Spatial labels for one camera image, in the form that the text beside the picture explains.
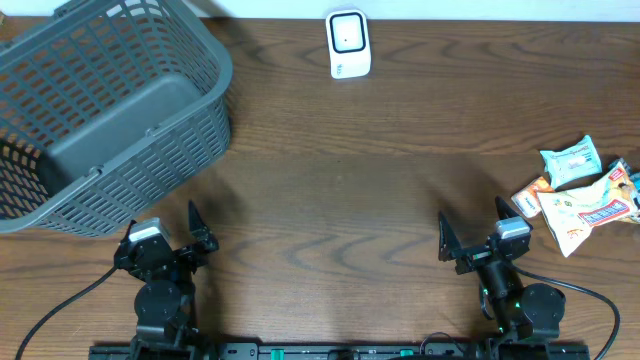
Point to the white barcode scanner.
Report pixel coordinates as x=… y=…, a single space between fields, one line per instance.
x=348 y=44

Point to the blue mouthwash bottle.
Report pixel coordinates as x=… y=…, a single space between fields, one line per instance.
x=634 y=177

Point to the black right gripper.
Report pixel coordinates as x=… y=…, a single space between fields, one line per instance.
x=449 y=242

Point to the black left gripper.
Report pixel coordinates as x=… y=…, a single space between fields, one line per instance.
x=202 y=234

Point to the yellow snack bag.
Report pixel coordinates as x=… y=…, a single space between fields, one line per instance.
x=571 y=215

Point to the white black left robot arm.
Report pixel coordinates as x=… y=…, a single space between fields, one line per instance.
x=165 y=305

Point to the teal wet wipes pack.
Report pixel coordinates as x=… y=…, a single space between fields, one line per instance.
x=578 y=161

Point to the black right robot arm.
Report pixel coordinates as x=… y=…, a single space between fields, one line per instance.
x=524 y=314

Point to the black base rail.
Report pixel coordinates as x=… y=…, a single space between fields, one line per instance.
x=433 y=350

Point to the dark grey plastic basket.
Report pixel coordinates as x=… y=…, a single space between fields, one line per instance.
x=106 y=108

